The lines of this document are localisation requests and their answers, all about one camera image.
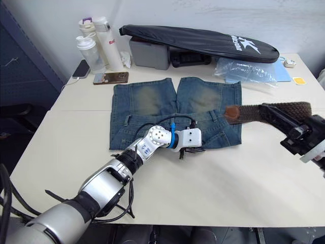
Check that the brown braided belt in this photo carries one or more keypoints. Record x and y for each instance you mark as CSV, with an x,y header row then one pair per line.
x,y
248,113

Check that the gray plastic box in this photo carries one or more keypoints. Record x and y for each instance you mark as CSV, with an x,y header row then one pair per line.
x,y
149,56

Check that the dark smartphone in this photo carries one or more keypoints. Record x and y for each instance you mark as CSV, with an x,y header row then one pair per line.
x,y
81,69

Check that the dark blue cabinet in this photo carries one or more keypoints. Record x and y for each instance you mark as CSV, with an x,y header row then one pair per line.
x,y
23,58

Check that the clear shaker bottle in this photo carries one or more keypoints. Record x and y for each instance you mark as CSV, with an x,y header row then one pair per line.
x,y
90,54

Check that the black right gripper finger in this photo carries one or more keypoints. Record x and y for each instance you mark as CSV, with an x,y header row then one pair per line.
x,y
287,115
273,119

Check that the tall white flask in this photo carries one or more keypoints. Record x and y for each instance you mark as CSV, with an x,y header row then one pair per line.
x,y
109,48

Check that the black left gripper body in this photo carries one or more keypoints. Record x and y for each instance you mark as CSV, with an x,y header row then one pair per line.
x,y
190,149

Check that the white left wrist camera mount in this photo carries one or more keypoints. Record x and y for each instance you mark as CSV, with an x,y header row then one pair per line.
x,y
191,137

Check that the blue denim shorts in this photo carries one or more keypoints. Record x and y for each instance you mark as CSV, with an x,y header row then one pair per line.
x,y
142,101

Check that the brown smartphone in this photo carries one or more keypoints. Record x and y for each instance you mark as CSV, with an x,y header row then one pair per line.
x,y
111,78

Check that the black racket bag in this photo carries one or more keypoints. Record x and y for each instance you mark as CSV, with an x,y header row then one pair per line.
x,y
203,40

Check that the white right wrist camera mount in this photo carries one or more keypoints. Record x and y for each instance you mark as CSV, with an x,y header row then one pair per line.
x,y
313,153

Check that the dark rounded shape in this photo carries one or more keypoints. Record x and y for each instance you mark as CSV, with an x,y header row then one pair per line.
x,y
210,236
132,237

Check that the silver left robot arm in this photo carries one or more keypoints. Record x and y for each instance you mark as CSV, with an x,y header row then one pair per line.
x,y
101,185

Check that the yellow square pad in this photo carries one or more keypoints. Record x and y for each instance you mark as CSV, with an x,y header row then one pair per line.
x,y
299,80

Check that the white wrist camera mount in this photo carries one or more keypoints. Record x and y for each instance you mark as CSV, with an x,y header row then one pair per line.
x,y
313,153
191,137

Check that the small white device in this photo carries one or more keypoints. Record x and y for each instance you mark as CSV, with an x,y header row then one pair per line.
x,y
290,63

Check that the metal table leg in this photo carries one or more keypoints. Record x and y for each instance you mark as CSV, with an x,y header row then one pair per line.
x,y
261,236

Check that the crumpled white tissue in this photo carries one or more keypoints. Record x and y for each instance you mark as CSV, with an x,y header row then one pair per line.
x,y
126,59

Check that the black chair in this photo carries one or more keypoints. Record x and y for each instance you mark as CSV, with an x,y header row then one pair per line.
x,y
15,114

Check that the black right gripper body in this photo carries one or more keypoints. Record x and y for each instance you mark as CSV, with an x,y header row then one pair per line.
x,y
307,137

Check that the clear plastic bag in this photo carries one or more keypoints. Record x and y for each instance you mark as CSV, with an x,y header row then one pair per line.
x,y
241,71

